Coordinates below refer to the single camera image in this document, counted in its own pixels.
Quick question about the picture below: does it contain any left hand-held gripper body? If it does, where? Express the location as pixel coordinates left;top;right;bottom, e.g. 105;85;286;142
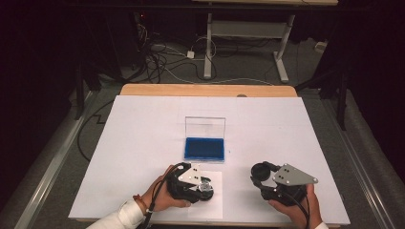
165;161;203;204

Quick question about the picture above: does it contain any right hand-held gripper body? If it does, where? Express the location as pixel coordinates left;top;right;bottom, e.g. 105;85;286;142
259;163;319;206

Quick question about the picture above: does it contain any black round stamp cap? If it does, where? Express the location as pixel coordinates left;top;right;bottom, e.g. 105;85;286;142
250;161;272;183

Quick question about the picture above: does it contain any white paper sheet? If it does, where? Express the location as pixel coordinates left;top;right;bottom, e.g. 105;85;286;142
186;170;224;219

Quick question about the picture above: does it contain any blue ink pad case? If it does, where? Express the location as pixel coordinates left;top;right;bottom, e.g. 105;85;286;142
183;115;227;164

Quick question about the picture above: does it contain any person's left hand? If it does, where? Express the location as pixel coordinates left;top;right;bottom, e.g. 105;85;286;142
139;164;192;213

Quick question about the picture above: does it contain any person's right hand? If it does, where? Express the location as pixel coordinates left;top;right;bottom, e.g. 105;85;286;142
267;183;324;229

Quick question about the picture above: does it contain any large white table board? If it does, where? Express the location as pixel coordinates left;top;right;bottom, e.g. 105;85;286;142
68;94;352;227

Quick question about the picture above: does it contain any black metal stand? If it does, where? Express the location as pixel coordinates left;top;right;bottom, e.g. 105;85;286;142
74;60;103;121
294;63;351;132

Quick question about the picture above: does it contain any small white box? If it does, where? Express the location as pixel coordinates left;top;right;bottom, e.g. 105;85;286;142
314;40;329;53

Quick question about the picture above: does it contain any right hand-held gripper cable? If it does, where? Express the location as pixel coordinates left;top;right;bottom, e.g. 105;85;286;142
281;190;311;229

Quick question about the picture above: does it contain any hand-held gripper cable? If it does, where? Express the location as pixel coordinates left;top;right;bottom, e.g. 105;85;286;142
137;161;192;229
281;190;311;229

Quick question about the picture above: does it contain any left hand-held gripper cable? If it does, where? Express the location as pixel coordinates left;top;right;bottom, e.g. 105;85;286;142
137;161;192;229

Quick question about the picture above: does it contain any red bead bracelet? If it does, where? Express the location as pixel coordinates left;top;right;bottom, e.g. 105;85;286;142
133;194;151;215

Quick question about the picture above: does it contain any aluminium floor rail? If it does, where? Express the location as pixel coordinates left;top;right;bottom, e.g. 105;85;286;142
321;98;396;229
13;90;97;229

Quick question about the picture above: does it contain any white floor cable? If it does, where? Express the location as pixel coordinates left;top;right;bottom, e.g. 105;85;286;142
163;67;275;87

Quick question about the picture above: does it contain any black floor cable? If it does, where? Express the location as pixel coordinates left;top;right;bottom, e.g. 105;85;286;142
76;99;116;162

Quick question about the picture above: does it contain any tangle of black cables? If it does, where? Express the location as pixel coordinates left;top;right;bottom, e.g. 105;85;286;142
132;23;219;85

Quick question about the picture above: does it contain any white metal desk frame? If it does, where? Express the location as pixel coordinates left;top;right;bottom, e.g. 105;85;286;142
203;12;296;84

